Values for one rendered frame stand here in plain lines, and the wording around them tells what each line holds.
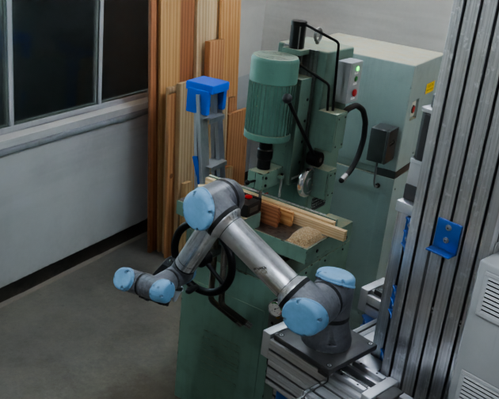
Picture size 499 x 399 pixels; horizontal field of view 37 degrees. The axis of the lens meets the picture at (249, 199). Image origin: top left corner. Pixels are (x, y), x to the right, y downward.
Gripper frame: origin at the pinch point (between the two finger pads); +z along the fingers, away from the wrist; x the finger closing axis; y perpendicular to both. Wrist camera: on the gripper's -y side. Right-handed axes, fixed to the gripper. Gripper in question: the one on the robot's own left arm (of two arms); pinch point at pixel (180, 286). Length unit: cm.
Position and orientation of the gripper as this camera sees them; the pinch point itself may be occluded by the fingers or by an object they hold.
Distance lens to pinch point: 274.1
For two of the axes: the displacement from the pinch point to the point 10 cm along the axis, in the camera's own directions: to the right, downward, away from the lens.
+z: 4.5, 2.4, 8.6
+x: 8.1, 2.9, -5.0
